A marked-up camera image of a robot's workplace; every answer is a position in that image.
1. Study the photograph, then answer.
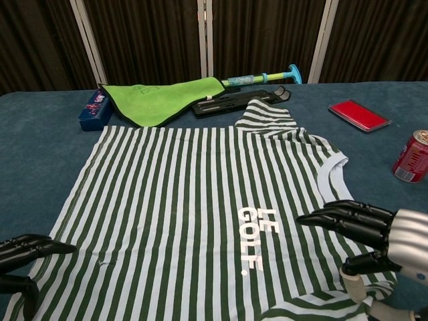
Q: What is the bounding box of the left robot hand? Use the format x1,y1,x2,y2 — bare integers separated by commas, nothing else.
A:
0,233,78,321

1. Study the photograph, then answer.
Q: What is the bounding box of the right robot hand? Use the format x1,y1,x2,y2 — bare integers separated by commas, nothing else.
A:
296,199,428,321

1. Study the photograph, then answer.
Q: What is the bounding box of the green white striped T-shirt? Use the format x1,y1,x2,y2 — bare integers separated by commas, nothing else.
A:
0,99,397,321

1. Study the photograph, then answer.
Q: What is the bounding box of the red soda can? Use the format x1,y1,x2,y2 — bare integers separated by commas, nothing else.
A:
392,129,428,184

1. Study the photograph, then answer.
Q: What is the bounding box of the red ink pad case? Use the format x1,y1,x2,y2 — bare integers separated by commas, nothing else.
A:
328,98,392,134

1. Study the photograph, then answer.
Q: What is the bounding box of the blue printed carton box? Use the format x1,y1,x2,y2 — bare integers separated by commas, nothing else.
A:
78,88,113,132

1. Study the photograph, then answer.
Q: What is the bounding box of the green microfiber cloth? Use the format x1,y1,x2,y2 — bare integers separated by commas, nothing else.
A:
100,76,225,129

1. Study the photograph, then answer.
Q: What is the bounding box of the blue green toy pump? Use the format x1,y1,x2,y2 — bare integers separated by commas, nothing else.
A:
220,64,306,92

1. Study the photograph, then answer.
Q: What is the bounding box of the black folding stand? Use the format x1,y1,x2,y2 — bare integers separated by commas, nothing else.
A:
191,86,292,120

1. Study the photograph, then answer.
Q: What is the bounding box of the white screen frame post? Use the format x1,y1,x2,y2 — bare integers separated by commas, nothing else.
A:
307,0,339,84
69,0,108,86
197,0,215,78

